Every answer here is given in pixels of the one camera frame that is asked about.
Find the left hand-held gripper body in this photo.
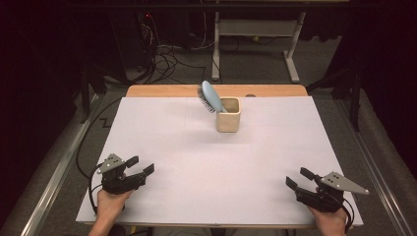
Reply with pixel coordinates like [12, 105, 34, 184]
[96, 152, 148, 196]

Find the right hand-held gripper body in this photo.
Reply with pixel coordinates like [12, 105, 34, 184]
[294, 171, 371, 213]

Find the cream square cup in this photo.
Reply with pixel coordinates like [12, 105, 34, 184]
[215, 96, 242, 134]

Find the light blue hairbrush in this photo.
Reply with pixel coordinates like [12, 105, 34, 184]
[197, 80, 228, 114]

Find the person's left hand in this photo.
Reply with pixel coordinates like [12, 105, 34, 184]
[95, 189, 134, 227]

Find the person's right hand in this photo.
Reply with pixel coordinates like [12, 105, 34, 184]
[308, 206, 349, 236]

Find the wooden table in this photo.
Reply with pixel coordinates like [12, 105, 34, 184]
[78, 84, 324, 230]

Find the black metal stand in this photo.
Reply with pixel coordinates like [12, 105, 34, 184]
[78, 63, 111, 125]
[306, 63, 363, 133]

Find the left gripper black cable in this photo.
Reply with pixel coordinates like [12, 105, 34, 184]
[76, 97, 123, 216]

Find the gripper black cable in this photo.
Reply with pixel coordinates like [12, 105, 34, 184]
[76, 97, 123, 216]
[340, 198, 356, 234]

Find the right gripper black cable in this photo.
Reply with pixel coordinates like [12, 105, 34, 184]
[340, 198, 356, 234]

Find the silver metal floor rail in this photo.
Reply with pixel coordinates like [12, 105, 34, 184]
[19, 92, 101, 236]
[332, 97, 414, 236]

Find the bundle of black cables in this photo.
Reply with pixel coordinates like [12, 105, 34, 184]
[139, 13, 209, 85]

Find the white metal desk frame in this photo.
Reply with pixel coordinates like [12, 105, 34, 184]
[210, 11, 307, 85]

